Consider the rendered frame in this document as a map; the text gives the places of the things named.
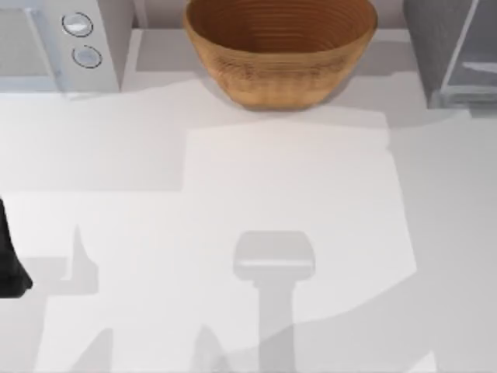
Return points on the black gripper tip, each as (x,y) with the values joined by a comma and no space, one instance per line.
(9,268)

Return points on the brown woven basket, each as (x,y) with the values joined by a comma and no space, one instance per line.
(279,77)

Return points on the round microwave knob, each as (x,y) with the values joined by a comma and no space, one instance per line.
(87,56)
(77,24)

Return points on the pale microwave oven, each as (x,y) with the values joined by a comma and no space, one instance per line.
(46,46)

